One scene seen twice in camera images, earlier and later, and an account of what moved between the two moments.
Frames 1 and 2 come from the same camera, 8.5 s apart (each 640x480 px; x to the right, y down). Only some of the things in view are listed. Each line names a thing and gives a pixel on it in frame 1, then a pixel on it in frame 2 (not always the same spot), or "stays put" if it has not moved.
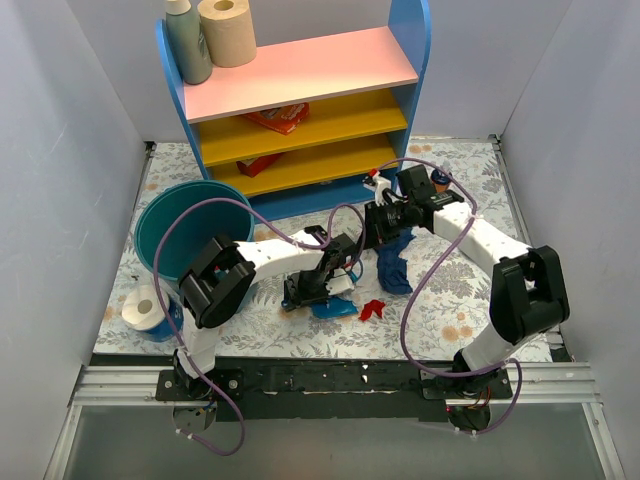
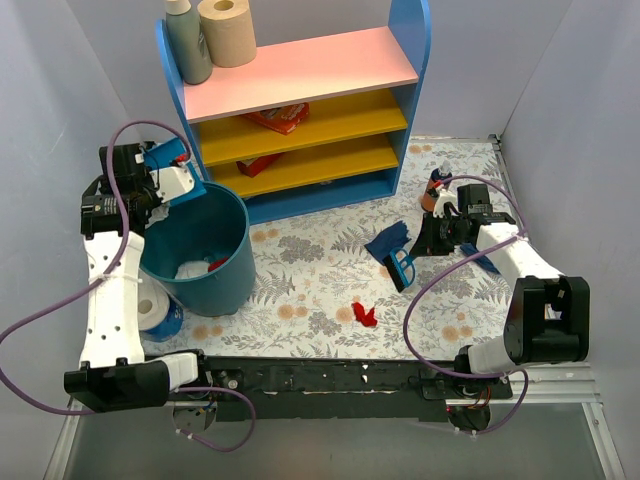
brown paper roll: x=228 y=29 stays put
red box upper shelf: x=283 y=119 stays put
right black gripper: x=373 y=226 → x=430 y=235
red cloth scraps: x=373 y=305 → x=368 y=319
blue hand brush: x=353 y=276 → x=401 y=268
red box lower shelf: x=251 y=166 stays put
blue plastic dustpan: x=332 y=307 → x=164 y=151
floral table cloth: x=406 y=276 stays put
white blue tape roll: x=144 y=308 stays put
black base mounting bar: x=328 y=388 stays put
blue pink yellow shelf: x=315 y=125 stays put
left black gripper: x=304 y=293 → x=151 y=198
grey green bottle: x=188 y=42 stays put
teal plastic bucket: x=193 y=233 stays put
